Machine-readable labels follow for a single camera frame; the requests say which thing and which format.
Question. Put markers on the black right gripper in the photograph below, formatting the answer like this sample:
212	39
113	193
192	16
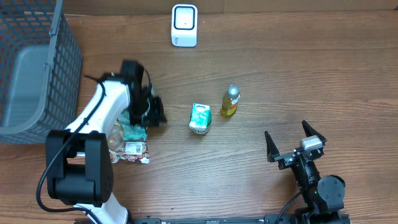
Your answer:
286	159

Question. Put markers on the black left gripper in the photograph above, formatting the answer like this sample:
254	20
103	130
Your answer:
158	114

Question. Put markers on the brown teal snack bag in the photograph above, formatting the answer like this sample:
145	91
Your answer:
127	142

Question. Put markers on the teal white tissue pack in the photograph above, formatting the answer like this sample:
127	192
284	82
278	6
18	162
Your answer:
199	107

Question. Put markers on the yellow liquid bottle silver cap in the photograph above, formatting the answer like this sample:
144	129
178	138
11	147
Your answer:
230	101

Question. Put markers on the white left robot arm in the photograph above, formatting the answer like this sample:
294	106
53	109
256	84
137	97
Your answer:
79	175

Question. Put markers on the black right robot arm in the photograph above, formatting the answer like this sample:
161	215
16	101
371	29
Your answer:
319	199

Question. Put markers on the white barcode scanner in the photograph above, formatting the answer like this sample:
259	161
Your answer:
184	25

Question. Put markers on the green lid white jar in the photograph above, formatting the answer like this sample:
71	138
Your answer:
200	122

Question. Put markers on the dark grey mesh basket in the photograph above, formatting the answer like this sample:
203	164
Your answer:
41	64

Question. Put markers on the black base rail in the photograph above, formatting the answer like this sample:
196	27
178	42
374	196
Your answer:
236	221

